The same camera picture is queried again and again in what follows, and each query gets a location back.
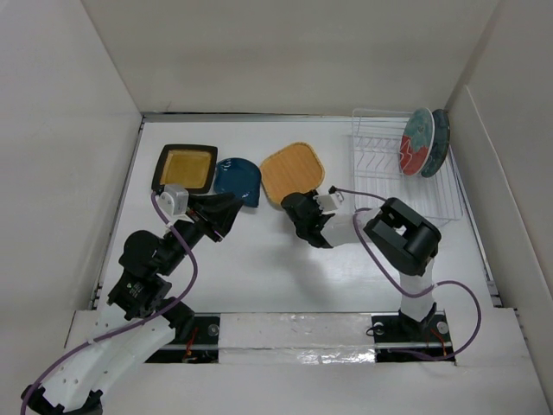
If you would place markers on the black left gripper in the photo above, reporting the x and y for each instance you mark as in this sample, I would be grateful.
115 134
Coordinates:
224 205

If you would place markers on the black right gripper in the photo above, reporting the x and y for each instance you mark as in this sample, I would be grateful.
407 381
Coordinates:
309 195

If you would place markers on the woven bamboo square tray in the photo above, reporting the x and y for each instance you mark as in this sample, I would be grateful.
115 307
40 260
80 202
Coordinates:
295 168

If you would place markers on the dark blue heart-shaped plate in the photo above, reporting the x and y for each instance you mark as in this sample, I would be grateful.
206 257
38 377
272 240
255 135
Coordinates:
238 176

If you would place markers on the red teal round plate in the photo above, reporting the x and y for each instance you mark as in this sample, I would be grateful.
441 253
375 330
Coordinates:
416 142

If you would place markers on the teal round floral plate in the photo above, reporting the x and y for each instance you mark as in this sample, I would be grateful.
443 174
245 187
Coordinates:
439 150

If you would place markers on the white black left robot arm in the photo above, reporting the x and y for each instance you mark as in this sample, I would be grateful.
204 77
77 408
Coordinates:
143 311

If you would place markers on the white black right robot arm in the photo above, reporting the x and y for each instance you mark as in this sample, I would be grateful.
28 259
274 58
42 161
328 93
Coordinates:
401 242

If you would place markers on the black yellow square plate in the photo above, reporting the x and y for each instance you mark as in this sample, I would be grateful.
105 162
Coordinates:
190 165

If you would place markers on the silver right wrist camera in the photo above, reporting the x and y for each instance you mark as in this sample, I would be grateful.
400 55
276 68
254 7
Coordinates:
331 201

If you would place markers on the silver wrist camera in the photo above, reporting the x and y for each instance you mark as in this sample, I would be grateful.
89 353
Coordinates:
331 201
171 203

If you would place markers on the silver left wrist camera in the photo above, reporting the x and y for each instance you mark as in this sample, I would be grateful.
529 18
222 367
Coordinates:
171 203

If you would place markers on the white wire dish rack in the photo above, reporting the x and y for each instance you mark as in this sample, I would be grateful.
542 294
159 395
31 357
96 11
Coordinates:
375 168

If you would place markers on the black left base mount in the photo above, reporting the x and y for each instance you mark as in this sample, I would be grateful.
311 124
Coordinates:
200 346

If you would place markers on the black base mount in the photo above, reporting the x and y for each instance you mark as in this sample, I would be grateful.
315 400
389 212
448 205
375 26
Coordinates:
200 346
389 336

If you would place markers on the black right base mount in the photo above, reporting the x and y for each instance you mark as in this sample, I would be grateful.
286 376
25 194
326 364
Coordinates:
389 336

